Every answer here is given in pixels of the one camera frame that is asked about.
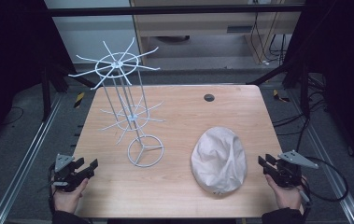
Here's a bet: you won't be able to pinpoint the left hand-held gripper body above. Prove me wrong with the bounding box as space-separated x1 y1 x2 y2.
50 152 89 193

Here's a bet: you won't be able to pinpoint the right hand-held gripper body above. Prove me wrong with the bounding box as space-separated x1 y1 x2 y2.
270 149 319 189

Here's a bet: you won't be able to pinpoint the white fabric hat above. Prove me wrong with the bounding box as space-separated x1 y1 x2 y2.
191 125 248 196

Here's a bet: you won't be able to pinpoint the white wire display rack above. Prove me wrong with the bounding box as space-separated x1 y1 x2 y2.
67 36 166 169

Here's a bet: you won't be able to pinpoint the person's left hand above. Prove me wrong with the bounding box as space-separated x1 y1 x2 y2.
52 177 90 215

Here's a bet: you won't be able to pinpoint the person's right hand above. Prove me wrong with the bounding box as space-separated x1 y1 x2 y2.
264 174 308 211

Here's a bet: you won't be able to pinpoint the yellow black tape marker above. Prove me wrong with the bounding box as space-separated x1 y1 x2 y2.
73 91 86 109
272 89 291 104

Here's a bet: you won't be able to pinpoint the black metal stand leg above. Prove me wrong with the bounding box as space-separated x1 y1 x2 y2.
40 65 53 122

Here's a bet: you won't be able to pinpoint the black curtain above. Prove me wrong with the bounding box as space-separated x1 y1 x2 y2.
281 0 354 174
0 0 76 157

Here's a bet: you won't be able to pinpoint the white cabinet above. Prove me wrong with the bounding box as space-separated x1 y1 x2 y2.
44 0 142 65

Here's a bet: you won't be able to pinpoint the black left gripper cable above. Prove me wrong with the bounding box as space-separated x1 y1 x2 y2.
37 162 58 217

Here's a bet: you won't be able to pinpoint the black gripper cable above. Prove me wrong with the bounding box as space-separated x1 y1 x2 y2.
37 162 58 217
299 156 350 216

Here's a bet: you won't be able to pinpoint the aluminium floor rail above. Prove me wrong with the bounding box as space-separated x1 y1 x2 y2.
0 92 64 224
289 89 354 224

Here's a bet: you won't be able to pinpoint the black floor cables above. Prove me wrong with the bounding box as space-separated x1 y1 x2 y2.
272 74 330 153

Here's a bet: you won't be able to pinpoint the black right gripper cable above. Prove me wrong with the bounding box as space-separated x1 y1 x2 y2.
299 156 350 216

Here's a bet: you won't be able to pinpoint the thin black floor cable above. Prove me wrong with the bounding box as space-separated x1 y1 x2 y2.
0 105 25 126

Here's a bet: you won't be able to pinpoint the hanging black desk cables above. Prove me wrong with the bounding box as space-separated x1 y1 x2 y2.
249 11 289 66

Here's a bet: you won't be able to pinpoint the black horizontal frame bar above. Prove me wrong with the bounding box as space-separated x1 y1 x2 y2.
47 4 305 18

